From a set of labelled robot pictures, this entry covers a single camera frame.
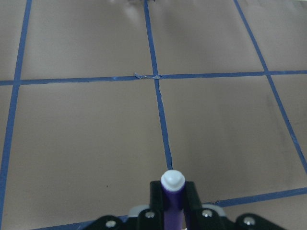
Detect purple pen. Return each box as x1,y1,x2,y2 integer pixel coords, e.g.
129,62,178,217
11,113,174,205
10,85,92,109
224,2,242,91
161,170,185,230

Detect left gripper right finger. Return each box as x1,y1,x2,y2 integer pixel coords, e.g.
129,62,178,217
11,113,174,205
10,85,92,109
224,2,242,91
183,181,201,230

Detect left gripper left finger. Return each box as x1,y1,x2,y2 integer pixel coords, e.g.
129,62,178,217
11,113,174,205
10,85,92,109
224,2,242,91
150,181,164,230

